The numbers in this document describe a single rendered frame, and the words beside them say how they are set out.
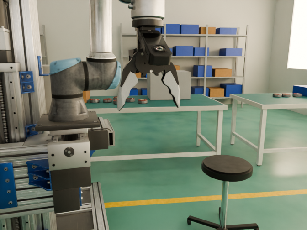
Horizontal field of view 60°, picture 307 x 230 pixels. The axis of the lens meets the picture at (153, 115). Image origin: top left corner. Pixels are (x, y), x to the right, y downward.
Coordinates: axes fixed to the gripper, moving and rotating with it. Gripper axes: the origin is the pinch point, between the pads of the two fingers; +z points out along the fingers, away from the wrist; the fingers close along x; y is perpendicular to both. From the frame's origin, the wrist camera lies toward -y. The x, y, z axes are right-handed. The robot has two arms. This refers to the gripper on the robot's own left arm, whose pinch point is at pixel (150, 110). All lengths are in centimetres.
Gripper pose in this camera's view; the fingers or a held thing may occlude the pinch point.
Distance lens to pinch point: 61.9
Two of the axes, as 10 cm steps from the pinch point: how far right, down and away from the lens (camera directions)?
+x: -9.6, 0.6, -2.7
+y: -2.7, -2.1, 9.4
